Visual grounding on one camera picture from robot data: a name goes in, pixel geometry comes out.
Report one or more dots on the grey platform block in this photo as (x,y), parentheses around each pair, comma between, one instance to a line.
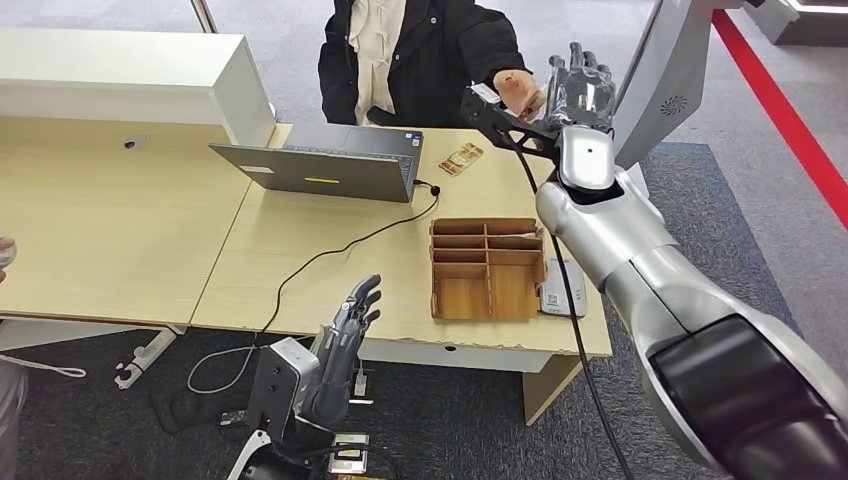
(815,30)

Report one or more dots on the white card reader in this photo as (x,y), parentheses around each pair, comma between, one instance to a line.
(551,295)

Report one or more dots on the person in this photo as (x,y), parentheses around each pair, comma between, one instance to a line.
(424,60)

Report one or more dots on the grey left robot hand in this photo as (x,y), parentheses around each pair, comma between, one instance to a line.
(338,371)

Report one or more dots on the white counter box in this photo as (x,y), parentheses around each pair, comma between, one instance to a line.
(119,79)

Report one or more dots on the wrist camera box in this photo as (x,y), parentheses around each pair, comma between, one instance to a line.
(480,99)
(278,391)

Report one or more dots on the person's left hand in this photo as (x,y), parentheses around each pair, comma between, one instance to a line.
(520,89)

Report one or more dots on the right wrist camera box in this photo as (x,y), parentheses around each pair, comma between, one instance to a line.
(480,99)

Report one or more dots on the silver floor socket box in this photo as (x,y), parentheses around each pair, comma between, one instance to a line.
(351,454)

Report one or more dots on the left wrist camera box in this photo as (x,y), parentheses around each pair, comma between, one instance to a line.
(278,391)

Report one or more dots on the metal pole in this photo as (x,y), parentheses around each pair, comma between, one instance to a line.
(204,16)

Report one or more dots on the dark grey laptop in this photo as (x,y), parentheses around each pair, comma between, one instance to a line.
(318,172)

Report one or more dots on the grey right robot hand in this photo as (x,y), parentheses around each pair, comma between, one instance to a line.
(583,93)

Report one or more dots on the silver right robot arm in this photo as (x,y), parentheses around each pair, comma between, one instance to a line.
(662,278)

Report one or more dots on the black camera bracket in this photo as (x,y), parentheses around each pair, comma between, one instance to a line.
(530,140)

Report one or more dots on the white power strip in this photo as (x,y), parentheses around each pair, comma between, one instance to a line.
(142,361)

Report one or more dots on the grey kiosk screen stand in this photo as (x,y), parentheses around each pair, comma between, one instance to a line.
(669,66)

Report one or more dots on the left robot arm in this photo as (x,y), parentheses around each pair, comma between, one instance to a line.
(255,450)

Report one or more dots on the white plug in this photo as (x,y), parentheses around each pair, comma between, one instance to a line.
(361,384)

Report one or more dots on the floor socket plate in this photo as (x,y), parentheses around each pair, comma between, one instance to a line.
(370,397)

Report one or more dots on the person's hand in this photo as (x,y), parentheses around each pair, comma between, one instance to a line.
(5,255)

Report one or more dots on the black floor bag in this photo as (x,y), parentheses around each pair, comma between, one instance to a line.
(182,411)

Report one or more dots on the wooden card organiser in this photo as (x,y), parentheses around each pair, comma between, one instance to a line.
(464,298)

